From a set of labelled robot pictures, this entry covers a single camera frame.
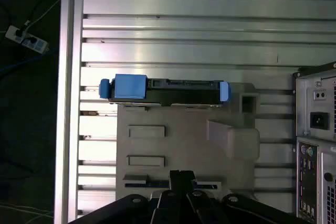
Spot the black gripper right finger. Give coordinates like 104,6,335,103
181,170,313,224

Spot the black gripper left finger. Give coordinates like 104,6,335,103
67,170,184,224

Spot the hard disk in blue carrier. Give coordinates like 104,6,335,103
99,73,229,108

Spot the dark RAM stick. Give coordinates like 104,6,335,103
124,180,219,190

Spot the grey plastic parts rack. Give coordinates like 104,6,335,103
115,82,261,209

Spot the silver PC case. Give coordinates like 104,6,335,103
292,61,336,224

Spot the silver power supply unit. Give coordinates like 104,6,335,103
296,76,336,141

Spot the white power strip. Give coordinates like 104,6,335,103
4,24,50,55

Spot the thin white floor cable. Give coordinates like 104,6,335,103
0,200,55,219

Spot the blue cable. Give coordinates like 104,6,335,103
0,47,55,77

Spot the black power cable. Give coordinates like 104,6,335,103
15,0,57,37

